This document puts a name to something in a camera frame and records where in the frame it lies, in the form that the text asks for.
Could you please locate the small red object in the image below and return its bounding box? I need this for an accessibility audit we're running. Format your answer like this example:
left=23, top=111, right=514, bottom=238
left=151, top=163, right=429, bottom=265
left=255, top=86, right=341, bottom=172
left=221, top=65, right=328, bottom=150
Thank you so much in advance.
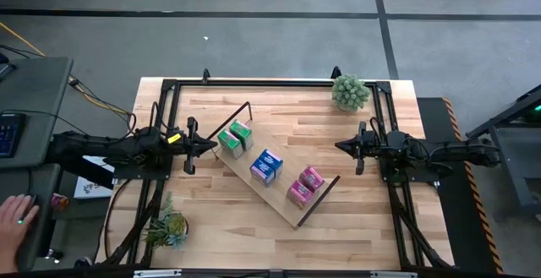
left=51, top=193, right=71, bottom=211

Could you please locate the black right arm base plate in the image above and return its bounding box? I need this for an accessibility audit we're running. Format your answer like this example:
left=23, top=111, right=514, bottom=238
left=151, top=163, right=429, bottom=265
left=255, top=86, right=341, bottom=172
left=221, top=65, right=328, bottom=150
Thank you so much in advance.
left=380, top=159, right=440, bottom=185

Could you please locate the black keyboard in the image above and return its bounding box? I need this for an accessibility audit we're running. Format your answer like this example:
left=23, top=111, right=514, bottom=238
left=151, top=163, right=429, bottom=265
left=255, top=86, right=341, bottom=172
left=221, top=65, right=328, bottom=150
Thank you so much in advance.
left=0, top=112, right=27, bottom=159

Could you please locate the blue cereal box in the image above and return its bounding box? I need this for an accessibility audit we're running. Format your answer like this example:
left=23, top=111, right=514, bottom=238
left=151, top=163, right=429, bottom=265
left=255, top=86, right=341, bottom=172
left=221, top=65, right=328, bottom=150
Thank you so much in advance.
left=257, top=148, right=284, bottom=177
left=249, top=158, right=276, bottom=188

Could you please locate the wooden shelf with black ends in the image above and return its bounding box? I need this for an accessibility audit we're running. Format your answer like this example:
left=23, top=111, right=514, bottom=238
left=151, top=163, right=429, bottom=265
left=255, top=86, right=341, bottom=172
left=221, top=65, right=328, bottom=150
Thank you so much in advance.
left=206, top=101, right=342, bottom=232

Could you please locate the white paper with logo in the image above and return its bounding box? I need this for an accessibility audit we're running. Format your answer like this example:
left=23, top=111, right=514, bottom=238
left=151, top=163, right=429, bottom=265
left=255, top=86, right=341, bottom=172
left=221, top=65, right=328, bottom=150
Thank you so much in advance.
left=74, top=154, right=118, bottom=200

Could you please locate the pink cereal box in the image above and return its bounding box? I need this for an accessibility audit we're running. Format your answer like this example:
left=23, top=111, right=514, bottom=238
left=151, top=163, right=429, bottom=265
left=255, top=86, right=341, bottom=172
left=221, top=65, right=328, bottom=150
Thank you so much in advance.
left=286, top=179, right=314, bottom=210
left=298, top=166, right=325, bottom=193

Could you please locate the green cereal box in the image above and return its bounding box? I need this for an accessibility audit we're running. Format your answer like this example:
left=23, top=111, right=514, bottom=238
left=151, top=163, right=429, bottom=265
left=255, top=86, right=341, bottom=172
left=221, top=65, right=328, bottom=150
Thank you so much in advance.
left=229, top=119, right=254, bottom=151
left=216, top=128, right=245, bottom=160

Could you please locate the black mat with hazard stripe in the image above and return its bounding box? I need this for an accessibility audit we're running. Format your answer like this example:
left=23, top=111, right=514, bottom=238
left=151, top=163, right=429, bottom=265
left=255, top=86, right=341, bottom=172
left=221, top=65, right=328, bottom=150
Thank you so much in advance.
left=416, top=96, right=505, bottom=275

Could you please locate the grey desk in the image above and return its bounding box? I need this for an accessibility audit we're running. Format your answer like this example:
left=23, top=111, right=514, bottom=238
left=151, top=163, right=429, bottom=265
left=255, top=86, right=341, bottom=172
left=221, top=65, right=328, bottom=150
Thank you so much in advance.
left=0, top=57, right=74, bottom=273

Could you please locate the black keyboard cable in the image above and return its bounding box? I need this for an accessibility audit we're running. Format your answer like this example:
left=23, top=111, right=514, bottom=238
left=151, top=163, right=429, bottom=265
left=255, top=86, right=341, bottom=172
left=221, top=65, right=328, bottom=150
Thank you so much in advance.
left=0, top=108, right=88, bottom=138

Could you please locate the black metal table frame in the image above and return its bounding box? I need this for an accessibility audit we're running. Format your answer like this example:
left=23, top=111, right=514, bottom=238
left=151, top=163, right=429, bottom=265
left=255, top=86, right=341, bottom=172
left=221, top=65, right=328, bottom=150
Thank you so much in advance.
left=96, top=67, right=456, bottom=270

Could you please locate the dark metal workstation frame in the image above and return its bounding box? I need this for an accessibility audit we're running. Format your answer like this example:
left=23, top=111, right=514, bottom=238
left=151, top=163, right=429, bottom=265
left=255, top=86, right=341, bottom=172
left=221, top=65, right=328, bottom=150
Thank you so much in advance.
left=466, top=84, right=541, bottom=222

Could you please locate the black floor cable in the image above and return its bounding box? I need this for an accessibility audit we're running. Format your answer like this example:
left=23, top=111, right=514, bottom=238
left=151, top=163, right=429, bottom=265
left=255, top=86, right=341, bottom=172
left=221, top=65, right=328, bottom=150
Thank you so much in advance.
left=0, top=44, right=46, bottom=58

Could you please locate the black looped cable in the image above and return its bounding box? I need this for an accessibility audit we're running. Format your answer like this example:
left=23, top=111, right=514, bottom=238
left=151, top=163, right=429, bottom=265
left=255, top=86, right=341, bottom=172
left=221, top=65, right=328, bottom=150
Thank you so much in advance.
left=103, top=178, right=128, bottom=262

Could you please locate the person's hand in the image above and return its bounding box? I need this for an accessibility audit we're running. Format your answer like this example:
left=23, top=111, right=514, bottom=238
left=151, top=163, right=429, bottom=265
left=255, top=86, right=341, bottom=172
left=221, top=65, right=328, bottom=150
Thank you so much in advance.
left=0, top=194, right=41, bottom=275

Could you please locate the yellow cable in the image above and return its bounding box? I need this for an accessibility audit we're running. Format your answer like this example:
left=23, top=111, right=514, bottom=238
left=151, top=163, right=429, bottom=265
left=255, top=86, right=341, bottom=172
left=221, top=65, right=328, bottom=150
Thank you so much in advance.
left=0, top=21, right=133, bottom=117

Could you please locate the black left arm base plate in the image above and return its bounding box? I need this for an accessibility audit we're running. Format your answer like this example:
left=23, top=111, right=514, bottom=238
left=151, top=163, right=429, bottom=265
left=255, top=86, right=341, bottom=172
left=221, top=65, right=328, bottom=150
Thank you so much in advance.
left=112, top=159, right=172, bottom=182

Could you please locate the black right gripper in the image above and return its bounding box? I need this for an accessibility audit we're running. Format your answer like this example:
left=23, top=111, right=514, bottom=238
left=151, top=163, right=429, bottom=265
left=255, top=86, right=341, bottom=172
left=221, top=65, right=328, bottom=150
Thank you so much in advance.
left=335, top=120, right=380, bottom=177

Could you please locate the spiky green potted plant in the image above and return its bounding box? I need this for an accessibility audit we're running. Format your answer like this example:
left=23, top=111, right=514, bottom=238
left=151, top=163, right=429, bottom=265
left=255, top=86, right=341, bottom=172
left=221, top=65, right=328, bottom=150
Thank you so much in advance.
left=142, top=191, right=190, bottom=252

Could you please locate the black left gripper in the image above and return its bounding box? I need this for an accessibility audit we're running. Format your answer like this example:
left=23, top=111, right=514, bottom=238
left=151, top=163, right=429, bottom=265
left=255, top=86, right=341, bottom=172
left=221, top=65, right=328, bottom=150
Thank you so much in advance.
left=182, top=116, right=219, bottom=176

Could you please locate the round pale green succulent plant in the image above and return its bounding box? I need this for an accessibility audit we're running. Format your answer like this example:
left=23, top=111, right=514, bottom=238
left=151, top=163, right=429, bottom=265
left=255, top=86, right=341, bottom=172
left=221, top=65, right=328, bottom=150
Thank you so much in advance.
left=331, top=73, right=371, bottom=112

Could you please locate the silver metal bracket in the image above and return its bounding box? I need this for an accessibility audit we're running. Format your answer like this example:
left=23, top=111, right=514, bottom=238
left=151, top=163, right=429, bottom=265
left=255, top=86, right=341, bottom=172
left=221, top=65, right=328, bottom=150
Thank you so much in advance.
left=370, top=270, right=418, bottom=278
left=134, top=269, right=183, bottom=278

